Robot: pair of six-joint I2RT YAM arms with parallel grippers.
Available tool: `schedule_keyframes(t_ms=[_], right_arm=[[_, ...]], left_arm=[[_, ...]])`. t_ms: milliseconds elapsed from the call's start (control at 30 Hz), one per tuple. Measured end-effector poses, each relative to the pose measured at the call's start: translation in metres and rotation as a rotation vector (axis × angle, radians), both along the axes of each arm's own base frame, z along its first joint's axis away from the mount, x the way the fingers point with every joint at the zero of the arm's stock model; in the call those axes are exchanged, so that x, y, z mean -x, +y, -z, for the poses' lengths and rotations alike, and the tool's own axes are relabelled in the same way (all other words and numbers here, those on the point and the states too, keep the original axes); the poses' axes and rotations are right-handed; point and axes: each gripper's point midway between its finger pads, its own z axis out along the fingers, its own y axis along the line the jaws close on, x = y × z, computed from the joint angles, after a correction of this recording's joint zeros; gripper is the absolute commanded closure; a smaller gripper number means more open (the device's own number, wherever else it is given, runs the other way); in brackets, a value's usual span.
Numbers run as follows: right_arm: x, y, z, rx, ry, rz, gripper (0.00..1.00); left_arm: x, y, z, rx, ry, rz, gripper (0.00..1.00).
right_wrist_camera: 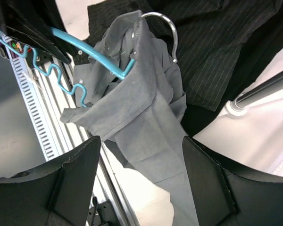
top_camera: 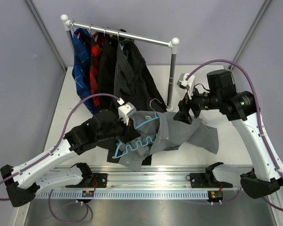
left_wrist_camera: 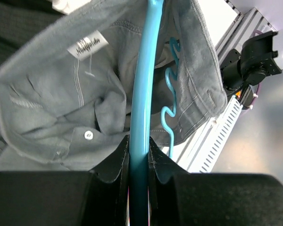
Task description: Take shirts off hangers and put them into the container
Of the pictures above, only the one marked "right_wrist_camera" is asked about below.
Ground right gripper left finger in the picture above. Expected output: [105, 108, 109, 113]
[0, 136, 101, 226]

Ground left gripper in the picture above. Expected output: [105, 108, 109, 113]
[0, 0, 76, 64]

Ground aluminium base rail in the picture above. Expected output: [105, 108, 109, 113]
[25, 56, 142, 226]

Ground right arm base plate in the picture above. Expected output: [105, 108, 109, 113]
[87, 196, 121, 226]

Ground black pinstripe shirt on table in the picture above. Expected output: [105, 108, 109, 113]
[86, 0, 283, 137]

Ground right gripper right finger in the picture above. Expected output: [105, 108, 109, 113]
[183, 137, 283, 226]

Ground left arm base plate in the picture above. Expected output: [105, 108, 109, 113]
[25, 48, 52, 69]

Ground grey shirt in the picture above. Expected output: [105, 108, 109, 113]
[60, 10, 198, 226]

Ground teal hanger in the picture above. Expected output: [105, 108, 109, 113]
[0, 12, 179, 108]

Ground metal clothes rack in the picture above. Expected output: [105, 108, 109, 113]
[225, 71, 283, 118]

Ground slotted cable duct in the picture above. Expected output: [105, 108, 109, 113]
[7, 49, 58, 161]

